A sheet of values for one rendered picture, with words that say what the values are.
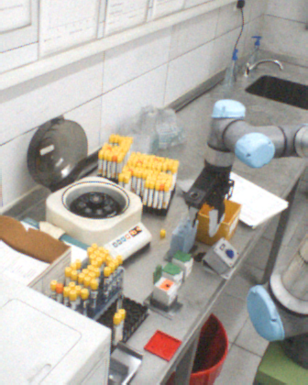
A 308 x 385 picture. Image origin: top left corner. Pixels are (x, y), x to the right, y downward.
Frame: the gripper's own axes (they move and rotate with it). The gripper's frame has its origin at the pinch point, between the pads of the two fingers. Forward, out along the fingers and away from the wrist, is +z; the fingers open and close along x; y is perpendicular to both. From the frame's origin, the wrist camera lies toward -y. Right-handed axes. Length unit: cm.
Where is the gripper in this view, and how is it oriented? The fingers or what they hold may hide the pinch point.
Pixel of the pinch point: (201, 229)
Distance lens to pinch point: 137.9
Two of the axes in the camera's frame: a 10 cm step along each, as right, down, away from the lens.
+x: -8.0, -3.9, 4.5
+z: -1.2, 8.5, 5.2
